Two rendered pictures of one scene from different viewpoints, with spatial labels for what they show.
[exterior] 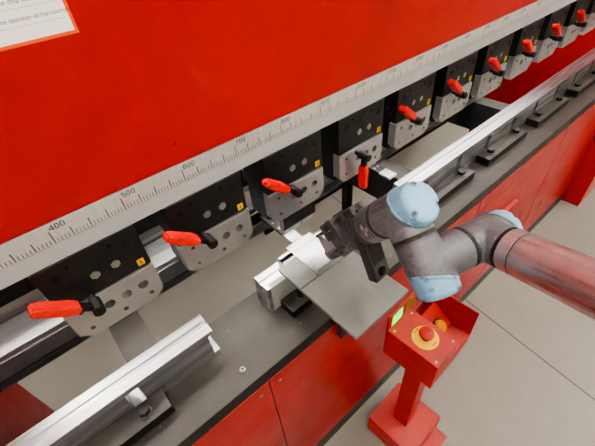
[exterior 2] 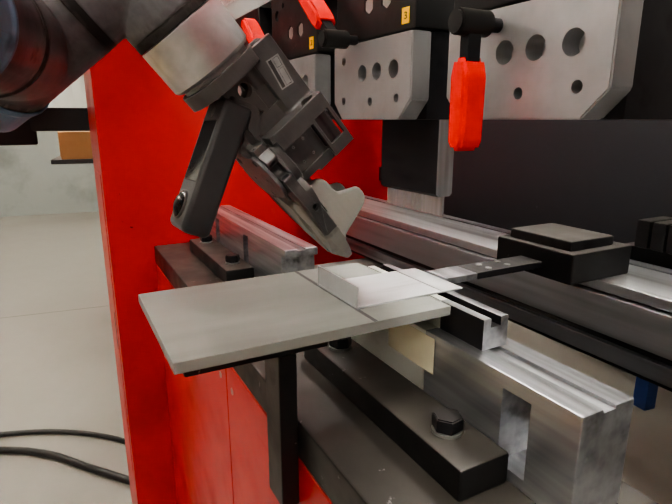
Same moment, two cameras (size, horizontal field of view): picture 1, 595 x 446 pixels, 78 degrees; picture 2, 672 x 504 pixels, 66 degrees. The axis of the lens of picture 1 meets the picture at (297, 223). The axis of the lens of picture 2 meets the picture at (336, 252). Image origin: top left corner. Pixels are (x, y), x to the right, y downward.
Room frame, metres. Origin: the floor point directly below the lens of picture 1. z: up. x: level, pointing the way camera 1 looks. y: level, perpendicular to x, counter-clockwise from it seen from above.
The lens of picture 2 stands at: (0.68, -0.57, 1.18)
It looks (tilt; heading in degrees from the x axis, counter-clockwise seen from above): 14 degrees down; 99
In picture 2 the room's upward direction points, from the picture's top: straight up
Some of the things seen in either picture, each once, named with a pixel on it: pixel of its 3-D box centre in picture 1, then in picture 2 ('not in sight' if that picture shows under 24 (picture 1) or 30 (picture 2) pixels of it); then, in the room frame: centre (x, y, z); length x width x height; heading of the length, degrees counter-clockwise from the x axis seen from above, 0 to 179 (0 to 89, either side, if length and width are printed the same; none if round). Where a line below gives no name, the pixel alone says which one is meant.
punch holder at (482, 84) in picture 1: (482, 65); not in sight; (1.14, -0.62, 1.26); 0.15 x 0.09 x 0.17; 127
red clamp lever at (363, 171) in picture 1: (361, 169); (474, 82); (0.72, -0.16, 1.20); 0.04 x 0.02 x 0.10; 37
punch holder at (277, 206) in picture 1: (284, 172); (403, 38); (0.66, 0.02, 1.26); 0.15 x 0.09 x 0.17; 127
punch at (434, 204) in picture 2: (297, 211); (414, 165); (0.68, 0.00, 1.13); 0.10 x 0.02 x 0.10; 127
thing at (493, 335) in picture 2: (310, 245); (428, 300); (0.70, -0.03, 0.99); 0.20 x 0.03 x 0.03; 127
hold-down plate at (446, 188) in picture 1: (444, 189); not in sight; (0.99, -0.52, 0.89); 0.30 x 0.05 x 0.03; 127
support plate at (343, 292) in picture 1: (341, 280); (289, 304); (0.56, -0.09, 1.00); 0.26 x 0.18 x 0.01; 37
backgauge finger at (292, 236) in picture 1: (267, 215); (520, 256); (0.81, 0.08, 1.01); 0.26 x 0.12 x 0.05; 37
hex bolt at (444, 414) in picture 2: not in sight; (447, 422); (0.72, -0.15, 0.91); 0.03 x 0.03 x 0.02
